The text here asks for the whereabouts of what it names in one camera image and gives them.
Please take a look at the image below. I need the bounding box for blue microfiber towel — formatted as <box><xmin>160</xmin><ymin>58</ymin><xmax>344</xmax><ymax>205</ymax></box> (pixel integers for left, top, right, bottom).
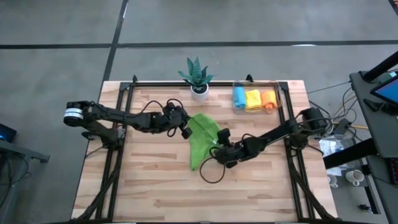
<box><xmin>233</xmin><ymin>86</ymin><xmax>247</xmax><ymax>110</ymax></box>

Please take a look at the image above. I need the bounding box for green succulent plant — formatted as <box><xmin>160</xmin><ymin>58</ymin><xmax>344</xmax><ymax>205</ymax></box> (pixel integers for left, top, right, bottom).
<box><xmin>177</xmin><ymin>57</ymin><xmax>216</xmax><ymax>90</ymax></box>

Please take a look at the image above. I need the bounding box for yellow microfiber towel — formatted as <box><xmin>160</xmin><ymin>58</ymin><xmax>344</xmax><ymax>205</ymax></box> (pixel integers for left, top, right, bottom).
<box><xmin>244</xmin><ymin>89</ymin><xmax>262</xmax><ymax>111</ymax></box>

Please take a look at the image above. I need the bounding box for green microfiber towel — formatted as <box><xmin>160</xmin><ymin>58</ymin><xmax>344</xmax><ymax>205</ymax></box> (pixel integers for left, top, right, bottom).
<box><xmin>187</xmin><ymin>113</ymin><xmax>222</xmax><ymax>171</ymax></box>

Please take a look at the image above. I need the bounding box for white mug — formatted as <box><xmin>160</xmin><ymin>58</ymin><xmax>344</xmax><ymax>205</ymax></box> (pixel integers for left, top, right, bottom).
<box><xmin>345</xmin><ymin>169</ymin><xmax>364</xmax><ymax>187</ymax></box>
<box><xmin>326</xmin><ymin>173</ymin><xmax>339</xmax><ymax>189</ymax></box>

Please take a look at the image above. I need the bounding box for orange microfiber towel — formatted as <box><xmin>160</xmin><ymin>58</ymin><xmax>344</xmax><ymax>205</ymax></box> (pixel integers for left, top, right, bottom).
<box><xmin>260</xmin><ymin>90</ymin><xmax>278</xmax><ymax>110</ymax></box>

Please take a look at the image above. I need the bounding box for black power adapter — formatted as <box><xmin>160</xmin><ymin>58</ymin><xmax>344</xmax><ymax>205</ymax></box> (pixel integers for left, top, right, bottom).
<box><xmin>333</xmin><ymin>117</ymin><xmax>353</xmax><ymax>134</ymax></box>

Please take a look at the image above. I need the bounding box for blue screen monitor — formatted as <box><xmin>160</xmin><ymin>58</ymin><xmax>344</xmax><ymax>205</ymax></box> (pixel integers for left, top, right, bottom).
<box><xmin>369</xmin><ymin>77</ymin><xmax>398</xmax><ymax>105</ymax></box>

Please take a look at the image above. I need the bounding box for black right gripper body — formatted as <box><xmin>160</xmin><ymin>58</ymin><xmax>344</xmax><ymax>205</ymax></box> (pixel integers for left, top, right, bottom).
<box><xmin>213</xmin><ymin>141</ymin><xmax>246</xmax><ymax>167</ymax></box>

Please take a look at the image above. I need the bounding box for clear plastic basket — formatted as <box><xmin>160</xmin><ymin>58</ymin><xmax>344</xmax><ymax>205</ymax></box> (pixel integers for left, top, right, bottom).
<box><xmin>231</xmin><ymin>80</ymin><xmax>282</xmax><ymax>115</ymax></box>

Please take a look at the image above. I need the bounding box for black device with blue light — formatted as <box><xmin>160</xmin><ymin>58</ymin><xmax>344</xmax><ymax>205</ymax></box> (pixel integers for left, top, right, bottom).
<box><xmin>0</xmin><ymin>123</ymin><xmax>18</xmax><ymax>143</ymax></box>

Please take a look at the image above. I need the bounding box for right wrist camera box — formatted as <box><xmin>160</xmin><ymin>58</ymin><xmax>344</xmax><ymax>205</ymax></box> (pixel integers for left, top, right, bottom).
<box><xmin>216</xmin><ymin>128</ymin><xmax>233</xmax><ymax>147</ymax></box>

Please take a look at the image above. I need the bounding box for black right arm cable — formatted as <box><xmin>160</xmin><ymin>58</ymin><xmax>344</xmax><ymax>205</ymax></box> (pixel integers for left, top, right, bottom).
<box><xmin>198</xmin><ymin>146</ymin><xmax>226</xmax><ymax>184</ymax></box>

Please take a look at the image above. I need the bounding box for white round plant pot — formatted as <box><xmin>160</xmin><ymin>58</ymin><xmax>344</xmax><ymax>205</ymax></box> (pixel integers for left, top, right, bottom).
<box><xmin>190</xmin><ymin>83</ymin><xmax>210</xmax><ymax>101</ymax></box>

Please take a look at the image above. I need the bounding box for grey side table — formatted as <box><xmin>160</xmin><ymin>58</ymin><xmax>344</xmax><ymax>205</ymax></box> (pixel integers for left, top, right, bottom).
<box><xmin>0</xmin><ymin>139</ymin><xmax>50</xmax><ymax>224</ymax></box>

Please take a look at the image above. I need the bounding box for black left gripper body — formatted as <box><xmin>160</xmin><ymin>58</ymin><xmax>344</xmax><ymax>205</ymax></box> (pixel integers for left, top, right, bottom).
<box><xmin>155</xmin><ymin>102</ymin><xmax>190</xmax><ymax>133</ymax></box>

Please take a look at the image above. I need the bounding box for yellow cable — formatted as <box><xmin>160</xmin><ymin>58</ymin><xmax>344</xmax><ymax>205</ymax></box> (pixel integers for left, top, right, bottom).
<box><xmin>329</xmin><ymin>121</ymin><xmax>369</xmax><ymax>130</ymax></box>

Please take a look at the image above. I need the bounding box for black workstation stand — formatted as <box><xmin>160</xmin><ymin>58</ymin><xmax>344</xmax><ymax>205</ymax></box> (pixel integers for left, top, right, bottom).
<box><xmin>348</xmin><ymin>51</ymin><xmax>398</xmax><ymax>224</ymax></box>

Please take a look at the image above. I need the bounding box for black metal table frame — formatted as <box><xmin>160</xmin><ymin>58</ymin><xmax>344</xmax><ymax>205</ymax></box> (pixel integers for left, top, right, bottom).
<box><xmin>74</xmin><ymin>74</ymin><xmax>335</xmax><ymax>223</ymax></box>

